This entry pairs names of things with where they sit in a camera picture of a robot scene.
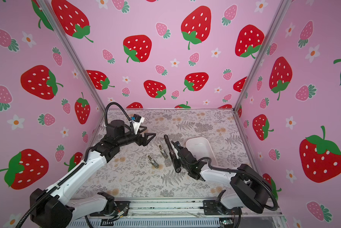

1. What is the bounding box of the aluminium corner post right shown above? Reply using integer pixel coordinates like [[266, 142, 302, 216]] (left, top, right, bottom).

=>
[[234, 0, 292, 114]]

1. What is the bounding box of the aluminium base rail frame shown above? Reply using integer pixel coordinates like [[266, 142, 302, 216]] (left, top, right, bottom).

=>
[[67, 198, 288, 228]]

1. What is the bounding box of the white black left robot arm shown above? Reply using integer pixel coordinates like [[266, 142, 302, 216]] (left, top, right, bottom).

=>
[[16, 102, 156, 228]]

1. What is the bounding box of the beige eraser block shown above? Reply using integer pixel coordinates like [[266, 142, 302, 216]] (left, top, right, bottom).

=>
[[147, 155, 159, 169]]

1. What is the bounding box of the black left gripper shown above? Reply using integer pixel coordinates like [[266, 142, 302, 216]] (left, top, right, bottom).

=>
[[116, 125, 155, 149]]

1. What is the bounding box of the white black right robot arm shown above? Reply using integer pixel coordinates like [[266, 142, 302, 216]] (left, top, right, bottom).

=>
[[172, 142, 279, 214]]

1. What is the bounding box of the aluminium corner post left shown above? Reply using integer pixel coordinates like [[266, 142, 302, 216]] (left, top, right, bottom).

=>
[[38, 0, 105, 112]]

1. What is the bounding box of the white plastic tray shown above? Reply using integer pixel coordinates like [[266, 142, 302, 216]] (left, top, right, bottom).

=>
[[186, 137, 218, 166]]

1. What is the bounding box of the aluminium corner post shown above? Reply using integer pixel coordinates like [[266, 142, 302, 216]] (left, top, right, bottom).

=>
[[234, 0, 292, 114], [38, 0, 105, 112]]

